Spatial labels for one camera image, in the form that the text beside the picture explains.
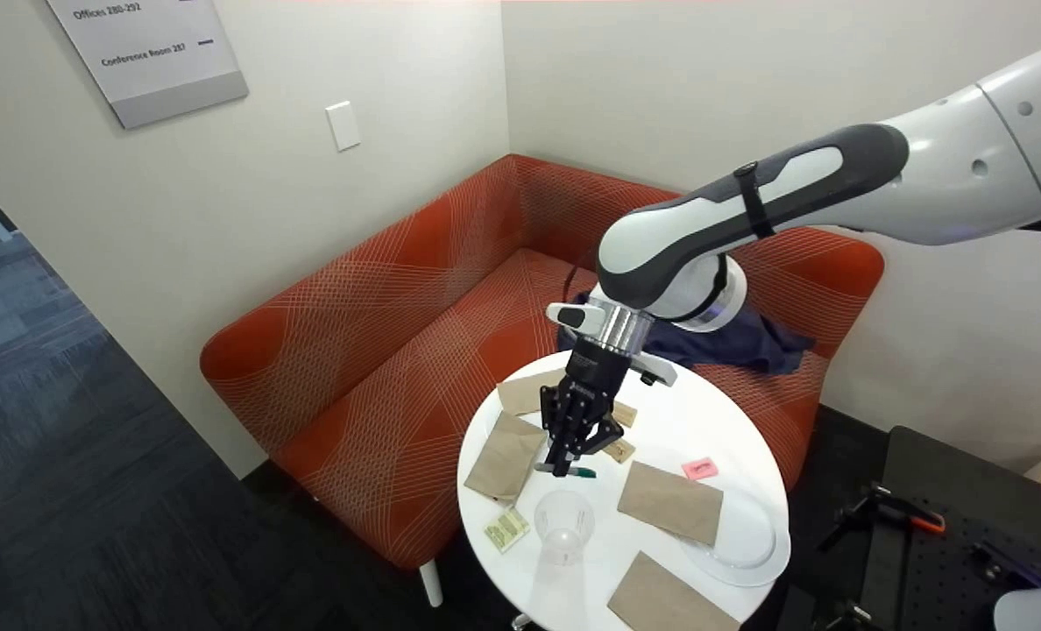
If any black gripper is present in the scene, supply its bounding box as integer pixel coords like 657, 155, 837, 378
541, 339, 629, 477

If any orange red sofa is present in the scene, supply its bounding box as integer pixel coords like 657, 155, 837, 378
198, 152, 887, 574

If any brown napkin near lid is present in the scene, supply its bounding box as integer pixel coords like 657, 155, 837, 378
465, 414, 545, 505

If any grey wall sign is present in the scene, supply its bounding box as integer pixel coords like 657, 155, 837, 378
45, 0, 250, 129

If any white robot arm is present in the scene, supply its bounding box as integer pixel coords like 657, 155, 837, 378
541, 50, 1041, 477

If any brown napkin at table edge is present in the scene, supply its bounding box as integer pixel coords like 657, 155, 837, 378
611, 553, 740, 631

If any clear plastic dome lid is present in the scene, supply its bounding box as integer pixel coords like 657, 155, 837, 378
713, 483, 790, 579

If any pink sweetener packet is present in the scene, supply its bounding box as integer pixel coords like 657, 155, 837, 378
684, 461, 720, 481

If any yellow sweetener packet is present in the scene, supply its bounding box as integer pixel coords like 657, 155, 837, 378
483, 510, 528, 551

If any long brown paper napkin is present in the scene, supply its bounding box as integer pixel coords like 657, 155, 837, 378
618, 464, 722, 547

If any dark blue cloth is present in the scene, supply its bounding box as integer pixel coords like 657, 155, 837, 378
554, 309, 816, 378

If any clear plastic cup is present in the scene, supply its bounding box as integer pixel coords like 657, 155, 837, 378
533, 487, 591, 604

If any folded brown napkin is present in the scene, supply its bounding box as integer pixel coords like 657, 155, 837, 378
498, 371, 560, 417

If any round white table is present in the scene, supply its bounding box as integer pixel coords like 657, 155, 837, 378
456, 356, 794, 631

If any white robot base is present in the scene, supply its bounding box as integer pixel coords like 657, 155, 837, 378
991, 591, 1041, 631

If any black cart with clamps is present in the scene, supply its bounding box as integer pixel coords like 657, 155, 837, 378
767, 425, 1041, 631

